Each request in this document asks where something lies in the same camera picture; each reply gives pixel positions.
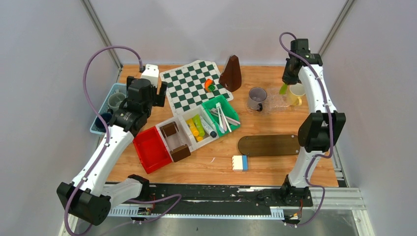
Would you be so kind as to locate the red plastic bin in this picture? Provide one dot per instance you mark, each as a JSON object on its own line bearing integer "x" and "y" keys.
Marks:
{"x": 152, "y": 152}

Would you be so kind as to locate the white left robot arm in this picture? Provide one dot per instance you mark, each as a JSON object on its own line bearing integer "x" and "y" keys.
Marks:
{"x": 86, "y": 196}

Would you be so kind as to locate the green plastic bin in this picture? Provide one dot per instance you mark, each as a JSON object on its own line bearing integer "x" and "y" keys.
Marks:
{"x": 231, "y": 115}

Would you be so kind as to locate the white blue toy brick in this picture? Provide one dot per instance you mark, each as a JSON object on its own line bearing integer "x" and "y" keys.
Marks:
{"x": 239, "y": 163}

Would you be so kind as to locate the white toothbrush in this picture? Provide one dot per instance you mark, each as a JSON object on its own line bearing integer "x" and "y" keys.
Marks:
{"x": 222, "y": 119}

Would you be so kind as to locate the yellow toothpaste tube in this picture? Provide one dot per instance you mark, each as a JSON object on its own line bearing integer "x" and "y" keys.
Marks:
{"x": 193, "y": 127}

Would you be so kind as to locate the white toothpaste tube black cap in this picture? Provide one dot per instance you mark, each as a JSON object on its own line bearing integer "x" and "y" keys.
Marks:
{"x": 207, "y": 128}

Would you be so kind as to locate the light blue perforated basket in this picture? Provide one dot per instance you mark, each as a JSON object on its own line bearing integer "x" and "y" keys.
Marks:
{"x": 117, "y": 87}

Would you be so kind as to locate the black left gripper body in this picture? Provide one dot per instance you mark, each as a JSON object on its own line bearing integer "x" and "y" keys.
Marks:
{"x": 156, "y": 100}

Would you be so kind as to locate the brown wooden metronome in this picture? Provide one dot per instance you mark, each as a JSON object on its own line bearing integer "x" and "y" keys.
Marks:
{"x": 231, "y": 78}

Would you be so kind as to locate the brown wooden block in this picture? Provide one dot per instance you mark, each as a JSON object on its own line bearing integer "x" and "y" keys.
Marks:
{"x": 169, "y": 129}
{"x": 180, "y": 153}

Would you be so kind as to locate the grey mug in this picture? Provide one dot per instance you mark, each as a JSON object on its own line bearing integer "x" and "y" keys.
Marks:
{"x": 115, "y": 100}

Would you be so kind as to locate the dark wooden oval tray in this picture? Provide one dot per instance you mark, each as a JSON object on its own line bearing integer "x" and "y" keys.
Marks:
{"x": 269, "y": 145}

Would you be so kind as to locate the green white chessboard mat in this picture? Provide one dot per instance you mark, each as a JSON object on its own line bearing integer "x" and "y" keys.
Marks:
{"x": 186, "y": 90}

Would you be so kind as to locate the orange toy block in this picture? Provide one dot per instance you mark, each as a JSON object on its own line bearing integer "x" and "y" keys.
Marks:
{"x": 207, "y": 83}

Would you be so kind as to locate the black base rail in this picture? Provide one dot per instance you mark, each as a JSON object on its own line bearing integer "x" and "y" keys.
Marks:
{"x": 222, "y": 199}

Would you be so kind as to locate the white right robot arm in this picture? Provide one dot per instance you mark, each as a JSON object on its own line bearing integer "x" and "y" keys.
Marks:
{"x": 320, "y": 131}

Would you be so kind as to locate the cream mug yellow handle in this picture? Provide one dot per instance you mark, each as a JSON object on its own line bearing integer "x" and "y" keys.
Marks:
{"x": 295, "y": 94}

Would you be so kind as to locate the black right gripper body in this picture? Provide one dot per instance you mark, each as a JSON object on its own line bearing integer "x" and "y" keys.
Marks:
{"x": 289, "y": 75}

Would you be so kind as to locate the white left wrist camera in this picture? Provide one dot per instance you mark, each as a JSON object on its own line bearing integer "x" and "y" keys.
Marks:
{"x": 151, "y": 73}

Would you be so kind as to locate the purple mug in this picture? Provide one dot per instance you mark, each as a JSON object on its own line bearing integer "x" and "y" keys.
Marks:
{"x": 258, "y": 94}

